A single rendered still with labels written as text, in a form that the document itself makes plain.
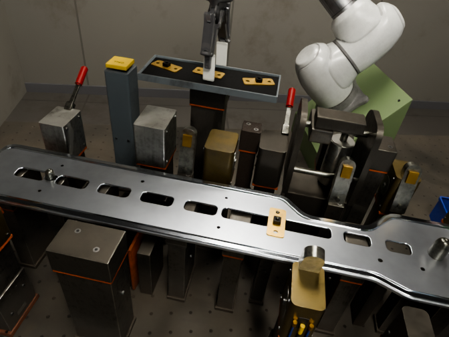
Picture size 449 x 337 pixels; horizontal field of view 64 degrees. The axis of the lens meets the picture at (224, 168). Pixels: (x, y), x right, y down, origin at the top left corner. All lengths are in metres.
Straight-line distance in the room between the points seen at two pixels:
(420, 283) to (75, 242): 0.66
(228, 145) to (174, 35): 2.34
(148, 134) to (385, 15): 0.90
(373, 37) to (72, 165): 1.03
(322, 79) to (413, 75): 2.55
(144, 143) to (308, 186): 0.44
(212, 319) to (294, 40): 2.65
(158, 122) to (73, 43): 2.47
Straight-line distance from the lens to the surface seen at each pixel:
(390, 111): 1.37
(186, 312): 1.00
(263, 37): 3.21
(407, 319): 0.77
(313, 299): 0.65
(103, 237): 0.73
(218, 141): 0.87
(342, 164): 0.87
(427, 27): 3.71
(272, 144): 0.89
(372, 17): 1.38
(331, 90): 1.39
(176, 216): 0.79
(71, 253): 0.71
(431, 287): 0.83
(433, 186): 1.66
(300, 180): 0.99
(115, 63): 1.06
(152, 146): 0.89
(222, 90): 0.93
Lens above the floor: 1.57
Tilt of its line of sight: 38 degrees down
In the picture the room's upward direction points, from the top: 7 degrees clockwise
